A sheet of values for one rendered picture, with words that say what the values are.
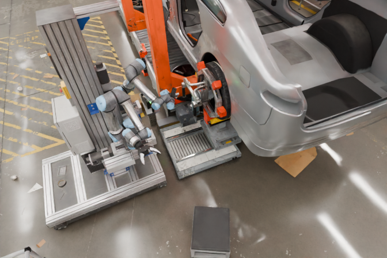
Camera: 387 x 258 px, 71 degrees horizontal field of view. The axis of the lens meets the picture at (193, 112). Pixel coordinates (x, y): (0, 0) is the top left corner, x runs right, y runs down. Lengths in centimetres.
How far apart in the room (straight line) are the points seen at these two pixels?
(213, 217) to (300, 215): 100
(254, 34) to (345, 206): 216
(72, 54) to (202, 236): 187
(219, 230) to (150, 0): 221
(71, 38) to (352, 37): 280
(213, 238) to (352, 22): 272
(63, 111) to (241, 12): 174
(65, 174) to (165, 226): 128
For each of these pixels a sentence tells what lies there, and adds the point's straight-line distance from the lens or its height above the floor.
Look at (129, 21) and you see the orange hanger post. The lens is 492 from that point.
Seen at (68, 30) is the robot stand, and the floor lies 194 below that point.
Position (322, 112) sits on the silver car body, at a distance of 302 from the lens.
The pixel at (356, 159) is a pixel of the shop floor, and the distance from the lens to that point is 393.
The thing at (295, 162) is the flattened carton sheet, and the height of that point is 1.
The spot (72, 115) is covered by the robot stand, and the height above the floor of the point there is 123.
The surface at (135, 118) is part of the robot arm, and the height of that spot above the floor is 126.
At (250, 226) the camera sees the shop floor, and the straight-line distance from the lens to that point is 310.
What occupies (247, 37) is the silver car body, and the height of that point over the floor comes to 172.
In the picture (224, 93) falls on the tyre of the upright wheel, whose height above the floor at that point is 104.
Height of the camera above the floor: 285
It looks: 46 degrees down
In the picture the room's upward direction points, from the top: 3 degrees counter-clockwise
